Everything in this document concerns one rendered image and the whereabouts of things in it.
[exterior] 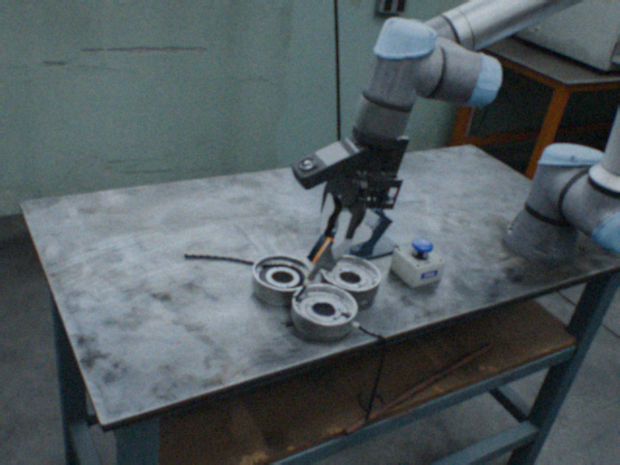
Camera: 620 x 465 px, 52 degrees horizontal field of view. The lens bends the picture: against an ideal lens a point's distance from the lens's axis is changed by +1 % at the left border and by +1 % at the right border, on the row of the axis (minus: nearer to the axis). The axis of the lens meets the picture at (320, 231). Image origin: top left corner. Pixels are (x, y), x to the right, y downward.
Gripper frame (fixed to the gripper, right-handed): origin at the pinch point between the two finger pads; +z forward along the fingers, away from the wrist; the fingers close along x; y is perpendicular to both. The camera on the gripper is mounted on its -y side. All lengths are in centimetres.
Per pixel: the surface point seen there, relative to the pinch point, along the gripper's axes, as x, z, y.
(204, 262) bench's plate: 18.8, 14.7, -11.0
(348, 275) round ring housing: 4.6, 9.7, 10.2
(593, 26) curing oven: 117, -30, 202
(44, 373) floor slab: 84, 98, -22
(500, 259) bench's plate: 1.7, 6.6, 45.8
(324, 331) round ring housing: -8.0, 10.4, -2.2
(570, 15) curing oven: 130, -31, 201
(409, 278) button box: 0.5, 8.5, 21.0
